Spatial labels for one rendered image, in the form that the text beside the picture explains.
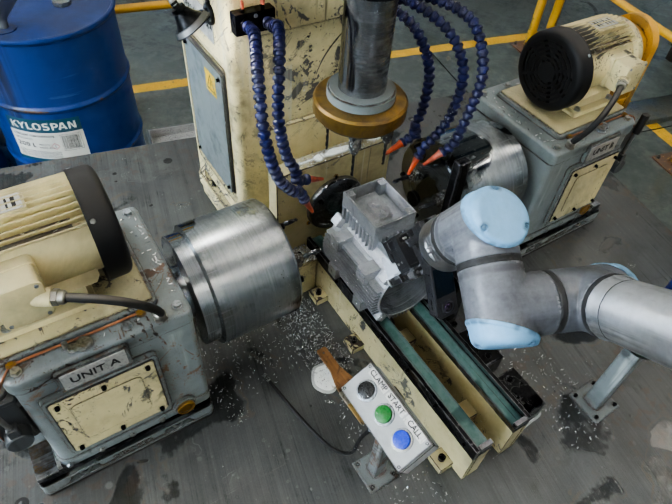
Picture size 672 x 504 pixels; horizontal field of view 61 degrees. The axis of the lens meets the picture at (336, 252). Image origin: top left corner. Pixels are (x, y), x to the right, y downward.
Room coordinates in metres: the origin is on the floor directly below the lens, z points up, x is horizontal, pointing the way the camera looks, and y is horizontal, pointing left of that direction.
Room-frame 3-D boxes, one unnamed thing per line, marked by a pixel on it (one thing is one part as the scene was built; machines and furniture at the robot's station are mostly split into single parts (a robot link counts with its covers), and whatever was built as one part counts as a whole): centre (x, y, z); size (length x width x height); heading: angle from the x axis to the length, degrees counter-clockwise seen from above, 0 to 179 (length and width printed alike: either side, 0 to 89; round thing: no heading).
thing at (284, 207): (1.03, 0.05, 0.97); 0.30 x 0.11 x 0.34; 126
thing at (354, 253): (0.82, -0.10, 1.02); 0.20 x 0.19 x 0.19; 35
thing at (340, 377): (0.63, -0.05, 0.80); 0.21 x 0.05 x 0.01; 37
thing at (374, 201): (0.85, -0.08, 1.11); 0.12 x 0.11 x 0.07; 35
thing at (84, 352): (0.55, 0.44, 0.99); 0.35 x 0.31 x 0.37; 126
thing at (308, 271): (0.89, 0.09, 0.86); 0.07 x 0.06 x 0.12; 126
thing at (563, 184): (1.25, -0.52, 0.99); 0.35 x 0.31 x 0.37; 126
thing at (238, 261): (0.69, 0.24, 1.04); 0.37 x 0.25 x 0.25; 126
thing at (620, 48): (1.25, -0.58, 1.16); 0.33 x 0.26 x 0.42; 126
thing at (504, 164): (1.10, -0.31, 1.04); 0.41 x 0.25 x 0.25; 126
